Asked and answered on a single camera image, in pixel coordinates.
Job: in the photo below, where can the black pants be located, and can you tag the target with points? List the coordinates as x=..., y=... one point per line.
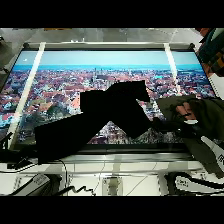
x=100, y=116

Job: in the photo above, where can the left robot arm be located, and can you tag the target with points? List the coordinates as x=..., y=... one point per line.
x=37, y=181

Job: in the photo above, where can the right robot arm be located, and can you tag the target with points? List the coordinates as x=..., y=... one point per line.
x=216, y=150

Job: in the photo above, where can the heap of clothes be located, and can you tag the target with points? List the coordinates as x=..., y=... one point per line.
x=213, y=50

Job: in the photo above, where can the pink garment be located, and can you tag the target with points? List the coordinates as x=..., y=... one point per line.
x=186, y=110

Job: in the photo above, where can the olive green garment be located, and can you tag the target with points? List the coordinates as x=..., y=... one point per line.
x=213, y=113

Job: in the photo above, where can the silver frame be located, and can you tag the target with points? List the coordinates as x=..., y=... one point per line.
x=133, y=166

